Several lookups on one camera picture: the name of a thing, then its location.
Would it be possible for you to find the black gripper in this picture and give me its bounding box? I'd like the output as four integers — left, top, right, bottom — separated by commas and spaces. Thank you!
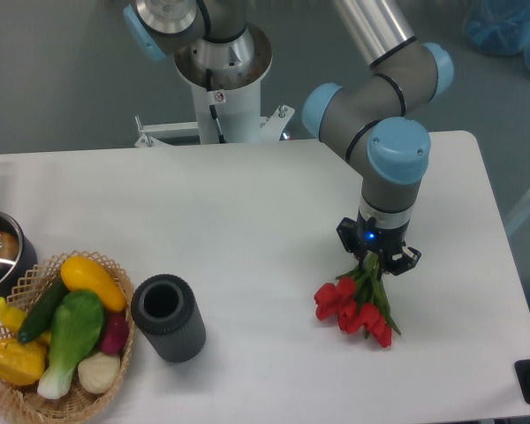
337, 210, 421, 276

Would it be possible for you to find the red tulip bouquet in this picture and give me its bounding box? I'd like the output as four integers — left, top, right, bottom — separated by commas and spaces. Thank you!
314, 254, 401, 349

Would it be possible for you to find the dark grey ribbed vase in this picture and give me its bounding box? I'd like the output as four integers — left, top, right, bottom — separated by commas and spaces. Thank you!
131, 274, 207, 363

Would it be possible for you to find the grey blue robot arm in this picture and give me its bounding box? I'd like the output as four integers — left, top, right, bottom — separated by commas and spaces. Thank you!
123, 1, 454, 275

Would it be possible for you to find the blue plastic bag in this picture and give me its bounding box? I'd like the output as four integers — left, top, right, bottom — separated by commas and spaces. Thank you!
464, 1, 530, 72

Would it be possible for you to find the red radish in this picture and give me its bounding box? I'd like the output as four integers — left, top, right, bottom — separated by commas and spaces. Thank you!
100, 314, 129, 355

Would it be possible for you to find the yellow squash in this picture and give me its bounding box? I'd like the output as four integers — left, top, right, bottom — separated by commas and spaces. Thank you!
60, 255, 127, 313

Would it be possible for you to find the white garlic bulb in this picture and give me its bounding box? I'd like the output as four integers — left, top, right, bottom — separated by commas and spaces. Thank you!
78, 352, 120, 395

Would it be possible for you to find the green bok choy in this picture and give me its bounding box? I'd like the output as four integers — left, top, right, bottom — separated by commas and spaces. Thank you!
37, 290, 105, 400

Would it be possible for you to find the dark green cucumber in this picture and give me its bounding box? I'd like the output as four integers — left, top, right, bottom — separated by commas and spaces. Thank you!
17, 277, 69, 344

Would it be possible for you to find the yellow bell pepper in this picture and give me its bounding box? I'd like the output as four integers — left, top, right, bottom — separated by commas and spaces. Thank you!
0, 338, 47, 386

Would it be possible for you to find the woven wicker basket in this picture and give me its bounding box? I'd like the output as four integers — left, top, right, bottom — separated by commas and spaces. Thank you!
0, 252, 135, 423

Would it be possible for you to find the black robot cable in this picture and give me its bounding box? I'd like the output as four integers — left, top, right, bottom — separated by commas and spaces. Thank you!
204, 68, 227, 145

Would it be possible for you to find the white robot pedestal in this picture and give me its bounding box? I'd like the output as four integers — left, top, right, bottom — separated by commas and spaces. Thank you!
135, 23, 295, 147

